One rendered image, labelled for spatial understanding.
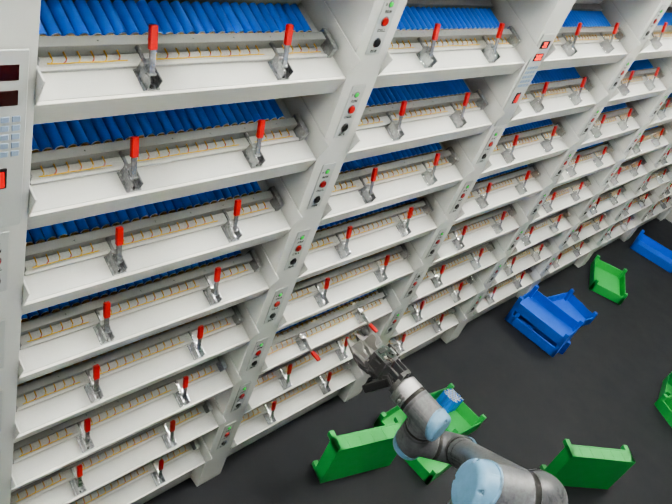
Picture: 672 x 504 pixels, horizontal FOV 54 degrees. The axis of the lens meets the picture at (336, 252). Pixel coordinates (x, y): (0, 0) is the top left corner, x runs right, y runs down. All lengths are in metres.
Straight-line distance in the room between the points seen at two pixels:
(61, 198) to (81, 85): 0.19
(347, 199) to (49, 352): 0.77
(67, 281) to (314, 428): 1.51
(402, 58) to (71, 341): 0.90
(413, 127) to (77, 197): 0.88
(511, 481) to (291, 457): 1.17
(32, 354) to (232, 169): 0.51
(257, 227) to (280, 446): 1.19
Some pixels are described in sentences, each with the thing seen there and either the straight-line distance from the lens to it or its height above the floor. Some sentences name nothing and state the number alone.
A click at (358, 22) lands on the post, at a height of 1.58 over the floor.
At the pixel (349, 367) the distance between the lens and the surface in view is 2.57.
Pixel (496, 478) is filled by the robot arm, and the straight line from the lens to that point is 1.45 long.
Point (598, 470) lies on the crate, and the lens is 2.95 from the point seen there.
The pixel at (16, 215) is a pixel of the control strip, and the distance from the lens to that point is 1.08.
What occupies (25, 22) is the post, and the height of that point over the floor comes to 1.59.
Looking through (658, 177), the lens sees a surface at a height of 0.56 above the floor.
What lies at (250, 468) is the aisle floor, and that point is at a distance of 2.41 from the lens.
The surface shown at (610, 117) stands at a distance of 3.07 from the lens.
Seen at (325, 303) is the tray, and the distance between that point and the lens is 1.93.
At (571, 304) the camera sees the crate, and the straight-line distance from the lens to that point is 3.95.
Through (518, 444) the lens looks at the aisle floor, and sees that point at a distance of 2.98.
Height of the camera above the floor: 1.97
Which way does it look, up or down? 36 degrees down
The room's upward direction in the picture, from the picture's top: 23 degrees clockwise
